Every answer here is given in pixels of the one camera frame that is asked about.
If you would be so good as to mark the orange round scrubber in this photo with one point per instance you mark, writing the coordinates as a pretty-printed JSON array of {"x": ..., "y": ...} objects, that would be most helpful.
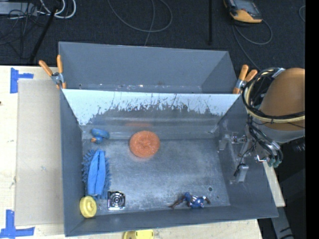
[{"x": 144, "y": 144}]

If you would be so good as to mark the blue toy action figure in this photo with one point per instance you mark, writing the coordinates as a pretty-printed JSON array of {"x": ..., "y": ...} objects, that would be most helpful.
[{"x": 195, "y": 201}]

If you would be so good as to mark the blue toy duck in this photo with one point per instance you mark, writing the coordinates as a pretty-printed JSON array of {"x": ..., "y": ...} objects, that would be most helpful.
[{"x": 100, "y": 134}]

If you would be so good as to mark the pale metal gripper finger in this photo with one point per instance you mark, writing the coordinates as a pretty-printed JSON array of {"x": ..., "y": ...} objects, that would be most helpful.
[
  {"x": 243, "y": 173},
  {"x": 225, "y": 143}
]

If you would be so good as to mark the brown cardboard board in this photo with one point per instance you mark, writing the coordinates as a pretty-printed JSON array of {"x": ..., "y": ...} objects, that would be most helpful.
[{"x": 37, "y": 146}]

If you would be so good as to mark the yellow round toy piece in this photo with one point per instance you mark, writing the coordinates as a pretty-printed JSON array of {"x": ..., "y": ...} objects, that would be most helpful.
[{"x": 138, "y": 234}]

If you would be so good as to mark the yellow toy wheel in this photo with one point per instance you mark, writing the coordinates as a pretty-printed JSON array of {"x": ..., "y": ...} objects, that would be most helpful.
[{"x": 87, "y": 206}]

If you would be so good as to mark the grey metal bin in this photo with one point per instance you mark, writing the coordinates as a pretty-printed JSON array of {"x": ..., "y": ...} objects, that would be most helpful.
[{"x": 174, "y": 173}]

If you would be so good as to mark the blue chenille duster mitt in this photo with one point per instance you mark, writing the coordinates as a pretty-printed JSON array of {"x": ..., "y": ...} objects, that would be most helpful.
[{"x": 96, "y": 173}]

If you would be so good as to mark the silver square ringed plate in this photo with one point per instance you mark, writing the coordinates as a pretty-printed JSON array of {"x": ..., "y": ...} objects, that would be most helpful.
[{"x": 116, "y": 200}]

